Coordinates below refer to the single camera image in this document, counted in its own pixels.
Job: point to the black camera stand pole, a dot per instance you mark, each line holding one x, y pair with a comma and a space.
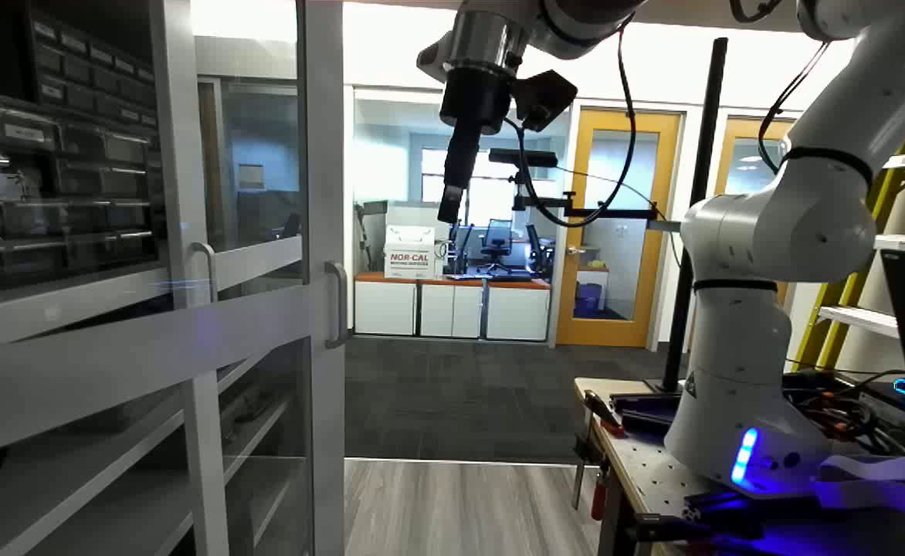
701, 156

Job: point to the glass cabinet door white frame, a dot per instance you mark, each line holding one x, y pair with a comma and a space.
176, 156
322, 156

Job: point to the white low cabinet orange top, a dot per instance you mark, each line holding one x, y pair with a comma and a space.
452, 309
520, 309
387, 308

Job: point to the yellow door frame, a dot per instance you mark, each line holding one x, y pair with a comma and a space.
724, 156
569, 257

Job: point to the white metal storage cabinet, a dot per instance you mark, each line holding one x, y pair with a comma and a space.
82, 484

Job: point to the black horizontal stand rod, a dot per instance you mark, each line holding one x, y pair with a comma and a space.
616, 216

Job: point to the wooden edged robot workbench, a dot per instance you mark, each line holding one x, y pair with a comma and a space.
647, 481

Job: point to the black stereo camera on stand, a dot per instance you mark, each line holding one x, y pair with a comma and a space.
523, 159

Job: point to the blue machine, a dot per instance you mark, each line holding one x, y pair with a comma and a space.
500, 250

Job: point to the blue bin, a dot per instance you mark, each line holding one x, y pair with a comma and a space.
591, 298

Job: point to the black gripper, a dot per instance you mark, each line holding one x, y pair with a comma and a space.
478, 97

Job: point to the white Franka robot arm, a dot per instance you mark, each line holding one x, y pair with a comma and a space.
749, 237

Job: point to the white box with red label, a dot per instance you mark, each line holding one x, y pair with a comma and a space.
414, 243

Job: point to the black small parts drawer organizer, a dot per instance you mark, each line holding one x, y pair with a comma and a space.
68, 156

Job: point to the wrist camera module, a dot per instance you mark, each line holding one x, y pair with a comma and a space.
545, 97

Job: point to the yellow ladder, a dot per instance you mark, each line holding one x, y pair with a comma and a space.
831, 309

